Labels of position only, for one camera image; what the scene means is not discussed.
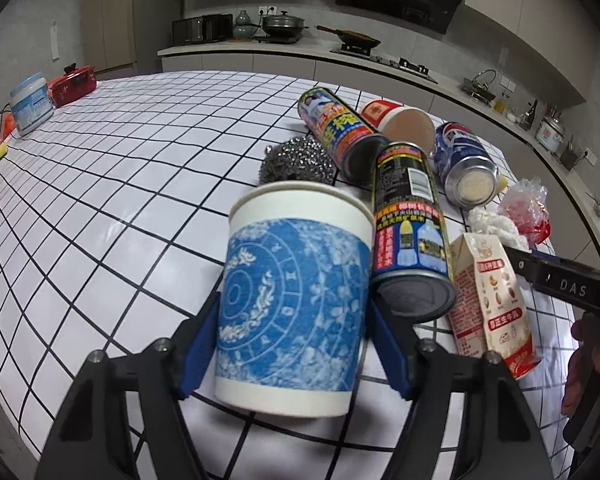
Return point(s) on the orange object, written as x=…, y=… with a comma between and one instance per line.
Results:
x=10, y=124

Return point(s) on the utensil rack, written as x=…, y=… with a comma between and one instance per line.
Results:
x=571, y=155

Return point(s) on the dark bottles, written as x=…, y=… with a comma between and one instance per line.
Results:
x=531, y=115

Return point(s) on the green ceramic teapot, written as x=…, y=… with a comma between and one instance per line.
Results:
x=244, y=25

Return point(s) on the red pouch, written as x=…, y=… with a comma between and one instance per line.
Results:
x=72, y=85

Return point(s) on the black induction cooker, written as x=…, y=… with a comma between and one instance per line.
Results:
x=280, y=39

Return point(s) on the tall beige cabinet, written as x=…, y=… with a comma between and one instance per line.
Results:
x=115, y=15

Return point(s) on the wall outlet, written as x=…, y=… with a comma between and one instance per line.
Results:
x=506, y=85
x=267, y=10

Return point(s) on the red plastic bag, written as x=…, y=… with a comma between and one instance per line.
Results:
x=525, y=205

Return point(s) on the person's right hand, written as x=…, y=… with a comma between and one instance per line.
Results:
x=574, y=385

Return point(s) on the grey pot with lid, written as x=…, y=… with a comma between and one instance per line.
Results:
x=282, y=25

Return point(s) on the blue patterned paper cup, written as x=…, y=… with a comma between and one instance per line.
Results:
x=290, y=285

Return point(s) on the blue soda can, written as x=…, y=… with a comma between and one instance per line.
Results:
x=460, y=155

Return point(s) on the crumpled white tissue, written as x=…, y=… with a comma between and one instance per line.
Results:
x=490, y=222

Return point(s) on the small yellow object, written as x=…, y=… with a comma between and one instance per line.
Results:
x=501, y=181

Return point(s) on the small milk carton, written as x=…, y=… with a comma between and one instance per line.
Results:
x=490, y=300

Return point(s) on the white rice cooker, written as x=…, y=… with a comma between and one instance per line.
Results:
x=550, y=134

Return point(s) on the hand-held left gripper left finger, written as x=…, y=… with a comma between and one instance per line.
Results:
x=200, y=355

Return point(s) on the steel wool scrubber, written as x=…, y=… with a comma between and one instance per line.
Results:
x=295, y=160

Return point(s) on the checked white tablecloth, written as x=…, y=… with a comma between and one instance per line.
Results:
x=130, y=185

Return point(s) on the chrome faucet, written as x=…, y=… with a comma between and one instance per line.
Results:
x=480, y=85

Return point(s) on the small yellow bottle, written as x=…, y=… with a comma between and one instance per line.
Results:
x=500, y=106

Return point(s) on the white jar with blue label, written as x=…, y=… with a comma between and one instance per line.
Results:
x=30, y=105

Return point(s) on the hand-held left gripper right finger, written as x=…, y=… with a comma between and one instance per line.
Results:
x=390, y=355

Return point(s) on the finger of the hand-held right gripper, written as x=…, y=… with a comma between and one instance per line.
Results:
x=522, y=262

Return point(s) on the red paper cup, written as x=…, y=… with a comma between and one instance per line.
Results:
x=380, y=112

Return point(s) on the gas stove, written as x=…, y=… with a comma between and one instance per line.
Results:
x=395, y=62

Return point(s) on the dark wok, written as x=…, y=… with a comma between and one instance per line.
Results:
x=357, y=37

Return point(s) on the black and yellow spray can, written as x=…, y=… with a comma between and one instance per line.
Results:
x=410, y=210

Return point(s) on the black toaster oven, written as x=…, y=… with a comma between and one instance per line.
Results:
x=202, y=29

